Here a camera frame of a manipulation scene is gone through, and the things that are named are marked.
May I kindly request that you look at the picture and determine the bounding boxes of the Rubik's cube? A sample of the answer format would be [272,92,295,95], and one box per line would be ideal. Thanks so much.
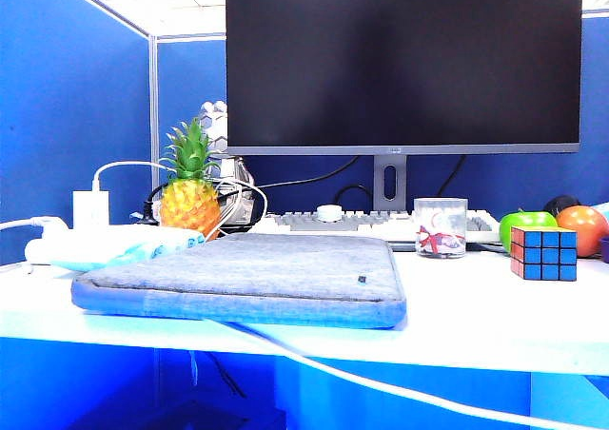
[510,225,579,283]

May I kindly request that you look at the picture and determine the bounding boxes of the white grey mechanical keyboard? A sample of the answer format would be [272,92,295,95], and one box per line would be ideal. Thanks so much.
[256,204,501,253]

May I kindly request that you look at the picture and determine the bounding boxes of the grey monitor stand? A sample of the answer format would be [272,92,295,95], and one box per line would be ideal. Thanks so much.
[373,154,409,212]

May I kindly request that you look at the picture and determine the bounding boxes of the grey felt laptop sleeve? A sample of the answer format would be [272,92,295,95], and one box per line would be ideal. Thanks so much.
[70,232,408,330]

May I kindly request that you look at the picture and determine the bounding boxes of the yellow plastic pineapple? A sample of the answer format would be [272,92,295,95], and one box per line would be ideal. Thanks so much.
[158,118,224,241]

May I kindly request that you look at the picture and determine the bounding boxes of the white geometric figurine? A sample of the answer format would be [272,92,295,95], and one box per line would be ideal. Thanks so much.
[197,99,258,225]

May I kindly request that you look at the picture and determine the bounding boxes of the clear glass cup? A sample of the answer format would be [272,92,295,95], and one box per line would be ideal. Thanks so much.
[412,197,470,260]

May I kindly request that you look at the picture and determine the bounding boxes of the black computer monitor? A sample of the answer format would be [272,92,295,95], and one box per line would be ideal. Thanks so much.
[225,0,584,156]

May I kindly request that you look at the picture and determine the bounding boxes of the white charger adapter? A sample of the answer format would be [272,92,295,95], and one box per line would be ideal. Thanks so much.
[72,189,110,229]

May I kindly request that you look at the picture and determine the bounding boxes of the green apple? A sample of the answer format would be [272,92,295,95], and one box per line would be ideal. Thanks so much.
[498,207,559,253]

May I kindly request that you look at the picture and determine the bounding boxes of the dark round fruit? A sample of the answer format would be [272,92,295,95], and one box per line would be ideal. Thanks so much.
[543,194,582,218]

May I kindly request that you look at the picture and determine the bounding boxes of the white power strip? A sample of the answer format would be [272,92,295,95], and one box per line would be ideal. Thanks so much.
[23,223,166,265]

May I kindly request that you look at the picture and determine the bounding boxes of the orange round fruit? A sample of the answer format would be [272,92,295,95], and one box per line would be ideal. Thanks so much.
[555,205,609,259]

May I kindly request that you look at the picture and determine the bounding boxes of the black monitor cable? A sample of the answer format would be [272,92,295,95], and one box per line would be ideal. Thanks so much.
[255,155,362,189]
[436,155,468,198]

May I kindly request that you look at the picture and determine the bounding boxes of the black looped cable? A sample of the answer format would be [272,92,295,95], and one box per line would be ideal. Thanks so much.
[334,184,376,208]

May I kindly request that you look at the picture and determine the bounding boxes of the grey partition post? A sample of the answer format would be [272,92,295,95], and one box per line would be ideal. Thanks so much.
[147,33,160,191]

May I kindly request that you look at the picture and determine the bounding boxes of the thick white cable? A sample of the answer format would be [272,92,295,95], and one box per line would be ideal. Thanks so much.
[207,319,609,430]

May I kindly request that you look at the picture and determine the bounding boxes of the white charger cable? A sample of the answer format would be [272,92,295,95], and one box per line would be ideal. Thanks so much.
[92,160,270,237]

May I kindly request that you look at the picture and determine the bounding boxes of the white plug with cable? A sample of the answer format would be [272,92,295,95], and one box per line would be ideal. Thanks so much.
[0,215,69,235]

